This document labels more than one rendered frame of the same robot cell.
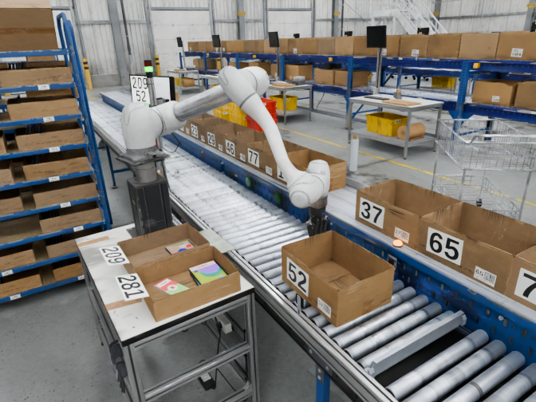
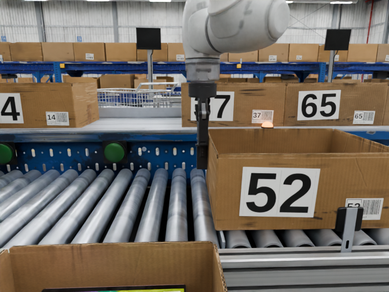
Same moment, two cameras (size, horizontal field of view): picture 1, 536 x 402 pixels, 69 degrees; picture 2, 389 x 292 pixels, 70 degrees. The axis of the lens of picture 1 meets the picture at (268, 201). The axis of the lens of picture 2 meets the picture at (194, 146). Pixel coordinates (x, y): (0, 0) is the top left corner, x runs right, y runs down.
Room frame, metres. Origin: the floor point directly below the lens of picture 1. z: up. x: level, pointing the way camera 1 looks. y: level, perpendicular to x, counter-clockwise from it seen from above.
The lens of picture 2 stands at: (1.31, 0.44, 1.07)
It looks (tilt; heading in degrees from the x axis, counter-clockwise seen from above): 14 degrees down; 298
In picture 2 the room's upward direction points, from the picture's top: straight up
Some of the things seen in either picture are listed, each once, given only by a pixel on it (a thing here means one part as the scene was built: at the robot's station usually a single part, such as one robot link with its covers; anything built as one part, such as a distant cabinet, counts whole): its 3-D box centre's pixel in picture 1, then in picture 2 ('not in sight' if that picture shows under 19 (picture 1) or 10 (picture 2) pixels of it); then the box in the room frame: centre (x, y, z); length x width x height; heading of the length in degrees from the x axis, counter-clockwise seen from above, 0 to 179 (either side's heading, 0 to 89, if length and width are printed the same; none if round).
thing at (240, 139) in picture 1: (250, 146); not in sight; (3.09, 0.12, 0.97); 0.39 x 0.29 x 0.17; 31
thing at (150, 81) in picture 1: (158, 142); not in sight; (2.74, 0.76, 1.11); 0.12 x 0.05 x 0.88; 31
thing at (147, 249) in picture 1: (163, 250); not in sight; (1.73, 0.53, 0.80); 0.38 x 0.28 x 0.10; 123
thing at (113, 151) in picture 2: not in sight; (114, 152); (2.01, -0.26, 0.81); 0.07 x 0.01 x 0.07; 31
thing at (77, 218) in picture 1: (69, 213); not in sight; (2.74, 1.51, 0.59); 0.40 x 0.30 x 0.10; 118
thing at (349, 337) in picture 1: (383, 321); not in sight; (1.24, -0.44, 0.72); 0.52 x 0.05 x 0.05; 121
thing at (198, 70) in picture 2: (317, 199); (202, 71); (1.64, -0.23, 1.08); 0.09 x 0.09 x 0.06
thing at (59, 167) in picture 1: (57, 163); not in sight; (2.73, 1.51, 0.99); 0.40 x 0.30 x 0.10; 117
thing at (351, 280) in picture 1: (334, 273); (285, 170); (1.42, -0.27, 0.83); 0.39 x 0.29 x 0.17; 30
